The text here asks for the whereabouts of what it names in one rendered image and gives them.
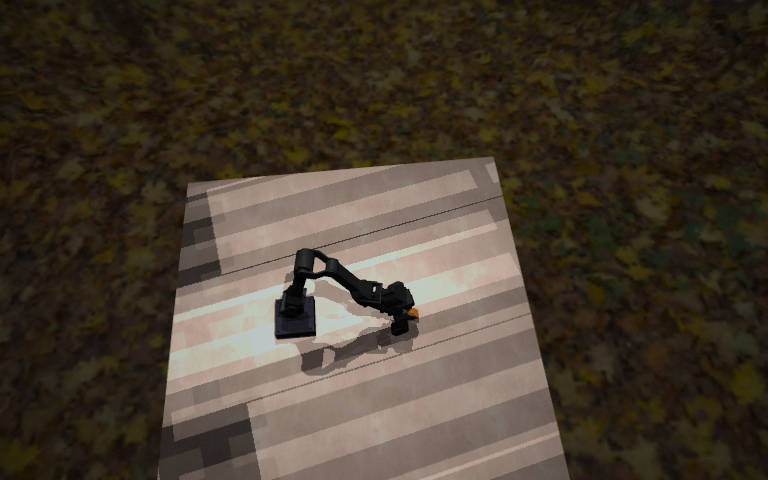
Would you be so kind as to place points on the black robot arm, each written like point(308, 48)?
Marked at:
point(293, 298)

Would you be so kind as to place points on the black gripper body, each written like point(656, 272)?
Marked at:
point(401, 325)

